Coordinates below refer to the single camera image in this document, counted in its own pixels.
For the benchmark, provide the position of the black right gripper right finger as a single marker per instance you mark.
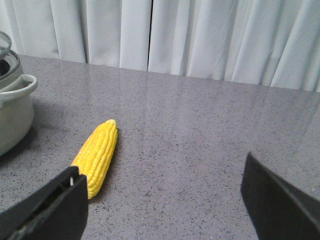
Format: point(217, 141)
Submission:
point(278, 210)

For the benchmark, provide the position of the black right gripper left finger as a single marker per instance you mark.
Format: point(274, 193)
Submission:
point(57, 211)

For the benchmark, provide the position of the yellow corn cob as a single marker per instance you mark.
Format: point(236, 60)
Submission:
point(94, 158)

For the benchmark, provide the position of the glass pot lid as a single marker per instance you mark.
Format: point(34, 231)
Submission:
point(5, 44)

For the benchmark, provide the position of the pale green electric pot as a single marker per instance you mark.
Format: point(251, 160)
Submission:
point(16, 105)

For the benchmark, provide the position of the white curtain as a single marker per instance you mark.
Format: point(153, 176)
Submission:
point(273, 43)

